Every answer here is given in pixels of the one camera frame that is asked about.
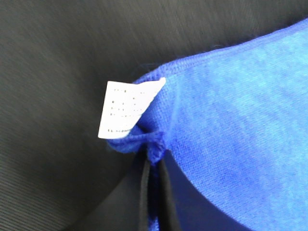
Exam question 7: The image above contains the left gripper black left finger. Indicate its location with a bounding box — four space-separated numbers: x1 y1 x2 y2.
65 151 150 231

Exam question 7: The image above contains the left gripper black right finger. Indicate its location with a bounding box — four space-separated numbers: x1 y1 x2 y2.
158 150 250 231

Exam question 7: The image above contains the blue microfiber towel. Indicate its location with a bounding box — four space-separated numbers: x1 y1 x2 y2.
98 20 308 231

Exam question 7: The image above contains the black table cloth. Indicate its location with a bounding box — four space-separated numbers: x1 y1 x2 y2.
0 0 308 231

